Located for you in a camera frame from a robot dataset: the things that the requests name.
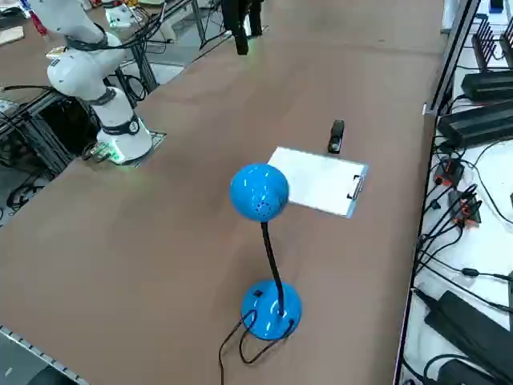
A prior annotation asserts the black lamp power cable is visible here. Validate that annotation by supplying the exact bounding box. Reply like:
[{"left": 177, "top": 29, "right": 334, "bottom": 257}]
[{"left": 218, "top": 309, "right": 298, "bottom": 385}]

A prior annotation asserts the aluminium table edge rail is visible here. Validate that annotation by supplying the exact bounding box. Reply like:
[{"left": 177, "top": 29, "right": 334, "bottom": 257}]
[{"left": 0, "top": 325, "right": 91, "bottom": 385}]

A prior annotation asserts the orange and black connector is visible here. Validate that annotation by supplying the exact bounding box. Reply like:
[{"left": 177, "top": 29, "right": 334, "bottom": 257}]
[
  {"left": 434, "top": 158, "right": 466, "bottom": 188},
  {"left": 447, "top": 187, "right": 483, "bottom": 229}
]

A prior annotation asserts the black power brick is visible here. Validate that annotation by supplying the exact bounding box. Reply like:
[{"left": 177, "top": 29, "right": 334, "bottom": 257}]
[
  {"left": 460, "top": 71, "right": 513, "bottom": 102},
  {"left": 438, "top": 99, "right": 513, "bottom": 148}
]

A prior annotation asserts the large black power adapter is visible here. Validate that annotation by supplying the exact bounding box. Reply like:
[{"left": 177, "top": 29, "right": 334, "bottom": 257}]
[{"left": 423, "top": 290, "right": 513, "bottom": 384}]

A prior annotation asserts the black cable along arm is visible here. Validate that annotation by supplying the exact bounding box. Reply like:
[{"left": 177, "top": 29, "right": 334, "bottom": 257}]
[{"left": 63, "top": 0, "right": 193, "bottom": 53}]

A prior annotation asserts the blue gooseneck desk lamp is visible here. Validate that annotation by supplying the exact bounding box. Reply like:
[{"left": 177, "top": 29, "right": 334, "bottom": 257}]
[{"left": 228, "top": 162, "right": 304, "bottom": 342}]

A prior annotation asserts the black under-table frame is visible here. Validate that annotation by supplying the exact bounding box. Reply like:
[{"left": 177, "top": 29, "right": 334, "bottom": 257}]
[{"left": 0, "top": 86, "right": 103, "bottom": 181}]

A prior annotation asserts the white paper sheet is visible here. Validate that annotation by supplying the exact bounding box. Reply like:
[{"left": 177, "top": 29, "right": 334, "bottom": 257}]
[{"left": 267, "top": 147, "right": 366, "bottom": 217}]

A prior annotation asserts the black stapler with red end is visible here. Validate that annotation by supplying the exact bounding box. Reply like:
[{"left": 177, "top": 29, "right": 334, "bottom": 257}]
[{"left": 327, "top": 119, "right": 345, "bottom": 156}]

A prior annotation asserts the black finned rack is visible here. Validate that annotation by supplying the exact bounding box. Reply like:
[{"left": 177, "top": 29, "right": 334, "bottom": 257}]
[{"left": 471, "top": 15, "right": 513, "bottom": 72}]

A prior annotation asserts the blue clipboard with metal clip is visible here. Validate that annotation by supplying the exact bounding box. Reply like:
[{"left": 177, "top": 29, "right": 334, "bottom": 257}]
[{"left": 265, "top": 146, "right": 370, "bottom": 221}]

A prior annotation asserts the aluminium frame rail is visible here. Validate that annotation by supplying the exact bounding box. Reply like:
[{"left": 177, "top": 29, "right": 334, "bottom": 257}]
[{"left": 422, "top": 0, "right": 482, "bottom": 117}]

